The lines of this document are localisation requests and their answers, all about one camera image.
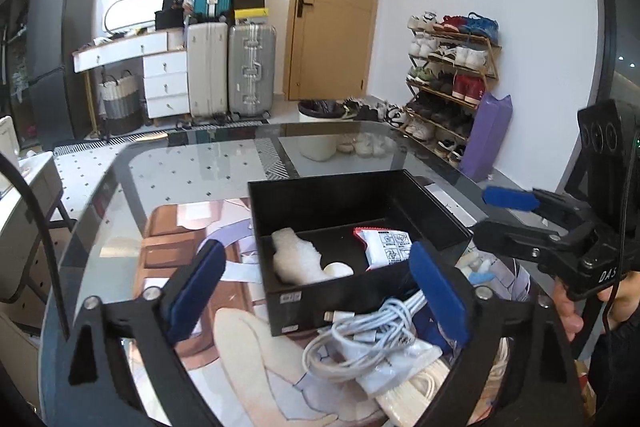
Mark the grey white laundry basket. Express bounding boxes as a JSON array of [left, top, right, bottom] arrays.
[[97, 71, 146, 136]]

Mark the black yellow shoe box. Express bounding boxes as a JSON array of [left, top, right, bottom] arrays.
[[233, 8, 269, 26]]

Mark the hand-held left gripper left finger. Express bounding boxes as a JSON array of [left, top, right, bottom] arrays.
[[67, 239, 228, 427]]

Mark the white dresser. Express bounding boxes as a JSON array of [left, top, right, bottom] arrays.
[[73, 29, 190, 120]]

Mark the white plastic packet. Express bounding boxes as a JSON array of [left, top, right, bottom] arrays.
[[350, 332, 444, 396]]

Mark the black cable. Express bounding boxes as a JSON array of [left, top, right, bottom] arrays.
[[602, 104, 635, 333], [0, 151, 71, 340]]

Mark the white trash bin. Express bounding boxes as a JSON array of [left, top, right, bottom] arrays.
[[297, 99, 347, 160]]

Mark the oval mirror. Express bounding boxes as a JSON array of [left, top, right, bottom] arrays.
[[103, 0, 164, 34]]

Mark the wooden door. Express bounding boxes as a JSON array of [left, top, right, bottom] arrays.
[[282, 0, 386, 102]]

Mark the black cardboard box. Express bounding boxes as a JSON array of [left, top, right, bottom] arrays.
[[247, 169, 473, 338]]

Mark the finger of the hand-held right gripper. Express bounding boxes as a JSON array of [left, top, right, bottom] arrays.
[[472, 219, 596, 264], [481, 185, 583, 229]]

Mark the person's right forearm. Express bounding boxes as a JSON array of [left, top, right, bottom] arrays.
[[589, 319, 640, 427]]

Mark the printed cartoon mat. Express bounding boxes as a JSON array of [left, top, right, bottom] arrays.
[[132, 197, 532, 427]]

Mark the white cable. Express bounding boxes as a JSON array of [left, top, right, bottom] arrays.
[[302, 289, 432, 380]]

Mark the white chair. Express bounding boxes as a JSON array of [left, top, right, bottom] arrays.
[[0, 116, 67, 304]]

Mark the white suitcase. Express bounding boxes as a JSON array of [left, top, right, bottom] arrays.
[[186, 22, 230, 118]]

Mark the red white snack packet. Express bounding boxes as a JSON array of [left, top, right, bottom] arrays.
[[353, 227, 417, 273]]

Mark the white round pad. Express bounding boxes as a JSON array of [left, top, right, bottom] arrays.
[[322, 261, 355, 278]]

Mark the purple yoga mat bag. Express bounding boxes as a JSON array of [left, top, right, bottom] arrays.
[[459, 92, 514, 182]]

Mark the wooden shoe rack with shoes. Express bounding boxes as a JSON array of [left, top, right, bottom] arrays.
[[404, 11, 501, 162]]

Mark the dark sneakers pile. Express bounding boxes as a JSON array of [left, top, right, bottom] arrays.
[[337, 98, 408, 128]]

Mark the black fridge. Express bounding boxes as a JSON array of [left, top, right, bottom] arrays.
[[27, 0, 99, 148]]

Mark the black bag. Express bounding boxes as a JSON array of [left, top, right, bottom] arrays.
[[154, 0, 187, 30]]

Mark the person's right hand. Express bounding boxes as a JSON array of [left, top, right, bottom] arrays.
[[552, 269, 640, 343]]

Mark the silver suitcase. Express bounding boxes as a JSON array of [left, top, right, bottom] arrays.
[[228, 24, 277, 118]]

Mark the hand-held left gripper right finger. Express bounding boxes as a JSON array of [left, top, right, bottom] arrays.
[[409, 241, 596, 427]]

